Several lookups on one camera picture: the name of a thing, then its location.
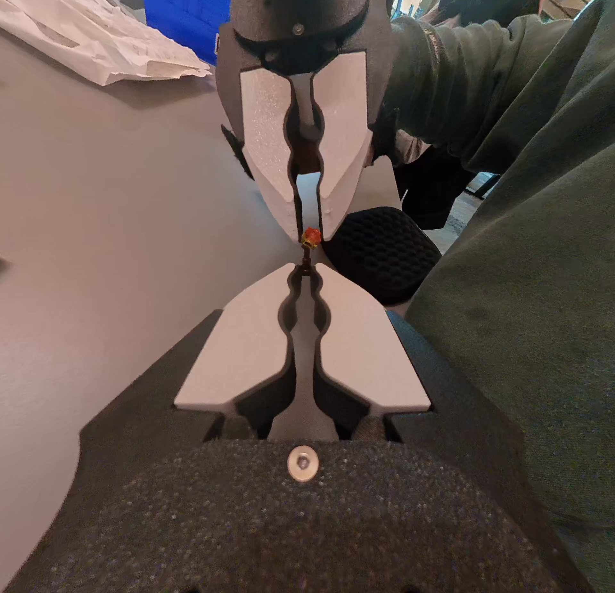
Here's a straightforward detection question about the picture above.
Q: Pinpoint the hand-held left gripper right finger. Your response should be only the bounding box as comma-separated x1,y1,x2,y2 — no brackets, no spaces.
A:
310,263,431,441

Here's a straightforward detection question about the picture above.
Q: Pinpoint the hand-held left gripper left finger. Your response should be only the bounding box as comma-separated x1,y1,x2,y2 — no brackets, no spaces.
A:
173,263,299,441

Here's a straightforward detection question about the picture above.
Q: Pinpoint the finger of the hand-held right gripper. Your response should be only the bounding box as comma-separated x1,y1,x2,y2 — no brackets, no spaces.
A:
311,51,375,242
238,69,304,242

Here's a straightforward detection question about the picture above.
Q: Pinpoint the person's right forearm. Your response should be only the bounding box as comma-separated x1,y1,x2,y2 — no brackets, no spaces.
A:
384,0,615,176

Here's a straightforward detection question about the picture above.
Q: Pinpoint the grey desk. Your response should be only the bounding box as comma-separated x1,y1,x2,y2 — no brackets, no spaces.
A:
0,26,414,574

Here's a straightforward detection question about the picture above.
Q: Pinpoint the black honeycomb armrest pad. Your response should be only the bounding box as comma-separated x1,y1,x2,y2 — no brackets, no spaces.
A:
321,206,443,305

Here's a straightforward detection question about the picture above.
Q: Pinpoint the dark cloth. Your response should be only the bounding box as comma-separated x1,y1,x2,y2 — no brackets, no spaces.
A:
396,144,500,231

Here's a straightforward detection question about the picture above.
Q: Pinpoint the blue plastic bin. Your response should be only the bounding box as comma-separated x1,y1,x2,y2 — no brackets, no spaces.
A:
141,0,237,66

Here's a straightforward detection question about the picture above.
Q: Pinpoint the white crumpled paper bag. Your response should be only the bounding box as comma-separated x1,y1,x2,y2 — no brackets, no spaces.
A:
0,0,213,87

